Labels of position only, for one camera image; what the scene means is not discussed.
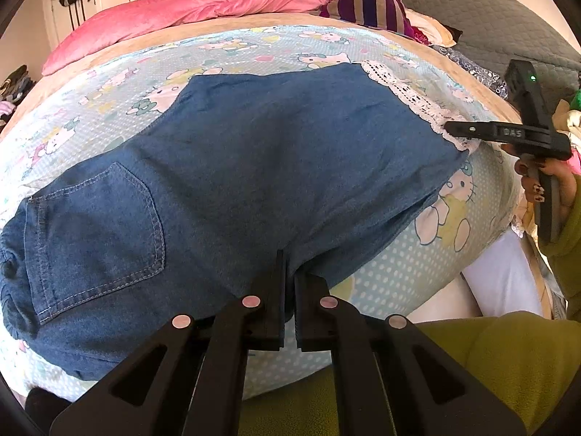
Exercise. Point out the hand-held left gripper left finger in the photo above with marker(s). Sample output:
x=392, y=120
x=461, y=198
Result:
x=268, y=313

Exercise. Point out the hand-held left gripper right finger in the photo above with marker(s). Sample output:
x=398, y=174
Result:
x=311, y=315

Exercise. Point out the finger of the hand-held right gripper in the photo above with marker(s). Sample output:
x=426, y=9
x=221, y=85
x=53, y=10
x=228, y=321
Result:
x=472, y=131

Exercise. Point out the blue denim garment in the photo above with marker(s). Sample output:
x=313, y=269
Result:
x=272, y=168

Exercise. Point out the person's right forearm green sleeve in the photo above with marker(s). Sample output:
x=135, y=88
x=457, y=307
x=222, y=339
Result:
x=567, y=259

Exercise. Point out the person's right hand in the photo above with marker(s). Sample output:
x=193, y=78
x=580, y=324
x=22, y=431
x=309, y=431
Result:
x=567, y=186

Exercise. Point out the colourful clothes heap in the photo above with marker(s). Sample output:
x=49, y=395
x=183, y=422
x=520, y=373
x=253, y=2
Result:
x=572, y=118

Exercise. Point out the blue floral cloth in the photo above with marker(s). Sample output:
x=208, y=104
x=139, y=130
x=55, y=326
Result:
x=472, y=70

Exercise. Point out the cream cloth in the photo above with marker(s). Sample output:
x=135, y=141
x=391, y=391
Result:
x=431, y=27

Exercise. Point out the grey quilted headboard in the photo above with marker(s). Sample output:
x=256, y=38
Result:
x=476, y=9

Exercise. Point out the white cloth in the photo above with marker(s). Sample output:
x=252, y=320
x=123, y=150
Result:
x=494, y=272

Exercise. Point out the striped purple pillow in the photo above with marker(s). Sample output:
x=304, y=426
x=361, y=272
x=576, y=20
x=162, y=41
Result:
x=363, y=4

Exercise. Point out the person's green clothing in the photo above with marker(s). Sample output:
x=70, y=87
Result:
x=499, y=363

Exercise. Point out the cartoon cat printed bedsheet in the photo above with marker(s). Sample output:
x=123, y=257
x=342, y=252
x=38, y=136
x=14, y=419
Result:
x=227, y=50

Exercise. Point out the pink duvet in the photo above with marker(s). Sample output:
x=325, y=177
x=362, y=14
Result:
x=181, y=9

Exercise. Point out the pile of clothes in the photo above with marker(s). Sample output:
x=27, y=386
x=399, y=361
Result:
x=16, y=88

